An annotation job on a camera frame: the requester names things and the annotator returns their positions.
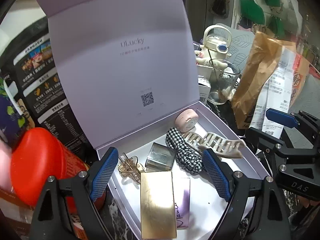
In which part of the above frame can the pink paper cup stack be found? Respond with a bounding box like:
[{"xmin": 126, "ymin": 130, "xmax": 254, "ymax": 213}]
[{"xmin": 0, "ymin": 130, "xmax": 14, "ymax": 192}]

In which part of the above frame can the long white receipt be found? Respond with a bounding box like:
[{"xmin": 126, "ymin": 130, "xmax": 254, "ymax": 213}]
[{"xmin": 250, "ymin": 47, "xmax": 303, "ymax": 139}]

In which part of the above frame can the purple label jar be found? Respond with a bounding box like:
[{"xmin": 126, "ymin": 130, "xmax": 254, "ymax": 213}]
[{"xmin": 1, "ymin": 76, "xmax": 32, "ymax": 150}]

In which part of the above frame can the gold rectangular box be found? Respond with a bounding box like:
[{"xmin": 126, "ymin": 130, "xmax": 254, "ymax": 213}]
[{"xmin": 140, "ymin": 171, "xmax": 177, "ymax": 239}]

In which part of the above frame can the cream hair claw clip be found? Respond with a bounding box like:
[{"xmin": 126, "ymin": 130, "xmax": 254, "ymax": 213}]
[{"xmin": 182, "ymin": 132, "xmax": 246, "ymax": 159}]

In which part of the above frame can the lavender gift box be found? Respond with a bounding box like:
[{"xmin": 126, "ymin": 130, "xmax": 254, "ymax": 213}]
[{"xmin": 35, "ymin": 0, "xmax": 271, "ymax": 240}]

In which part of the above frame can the gingham checkered scrunchie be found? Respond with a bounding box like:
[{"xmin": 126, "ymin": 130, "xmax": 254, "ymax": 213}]
[{"xmin": 165, "ymin": 127, "xmax": 203, "ymax": 176}]

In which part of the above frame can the red cylindrical canister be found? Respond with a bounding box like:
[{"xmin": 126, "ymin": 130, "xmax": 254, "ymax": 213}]
[{"xmin": 10, "ymin": 127, "xmax": 98, "ymax": 207}]

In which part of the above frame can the black snack pouch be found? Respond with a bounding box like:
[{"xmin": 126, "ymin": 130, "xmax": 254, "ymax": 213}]
[{"xmin": 1, "ymin": 17, "xmax": 98, "ymax": 165}]

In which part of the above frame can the pink round compact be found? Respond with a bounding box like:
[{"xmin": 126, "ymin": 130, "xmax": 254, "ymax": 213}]
[{"xmin": 175, "ymin": 109, "xmax": 199, "ymax": 133}]

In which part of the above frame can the brown paper bag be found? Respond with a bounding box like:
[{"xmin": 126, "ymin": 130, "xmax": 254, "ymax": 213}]
[{"xmin": 231, "ymin": 31, "xmax": 312, "ymax": 129}]

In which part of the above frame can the purple signed box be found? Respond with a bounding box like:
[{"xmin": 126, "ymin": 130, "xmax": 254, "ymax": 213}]
[{"xmin": 173, "ymin": 178, "xmax": 190, "ymax": 229}]

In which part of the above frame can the gold star hair clip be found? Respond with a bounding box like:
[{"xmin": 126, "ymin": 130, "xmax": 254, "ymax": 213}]
[{"xmin": 118, "ymin": 153, "xmax": 145, "ymax": 184}]

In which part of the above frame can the clear drinking glass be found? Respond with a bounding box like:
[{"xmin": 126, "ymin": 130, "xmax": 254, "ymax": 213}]
[{"xmin": 208, "ymin": 59, "xmax": 240, "ymax": 105}]

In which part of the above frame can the small smoky clear box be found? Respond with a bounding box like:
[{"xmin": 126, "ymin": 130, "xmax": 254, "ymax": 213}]
[{"xmin": 145, "ymin": 142, "xmax": 176, "ymax": 172}]

